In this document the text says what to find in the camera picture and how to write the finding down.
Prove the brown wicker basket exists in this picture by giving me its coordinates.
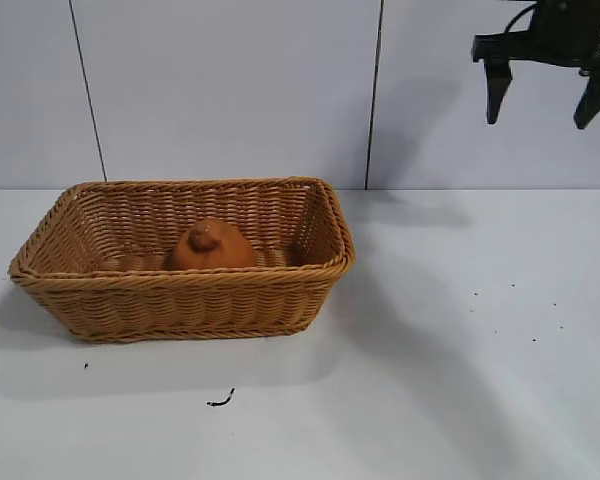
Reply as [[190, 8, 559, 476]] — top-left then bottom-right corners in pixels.
[[7, 175, 357, 344]]

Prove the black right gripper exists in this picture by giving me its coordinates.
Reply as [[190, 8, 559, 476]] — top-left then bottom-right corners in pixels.
[[472, 0, 600, 131]]

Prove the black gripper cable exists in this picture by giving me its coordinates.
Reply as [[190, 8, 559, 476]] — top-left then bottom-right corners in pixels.
[[503, 2, 537, 35]]

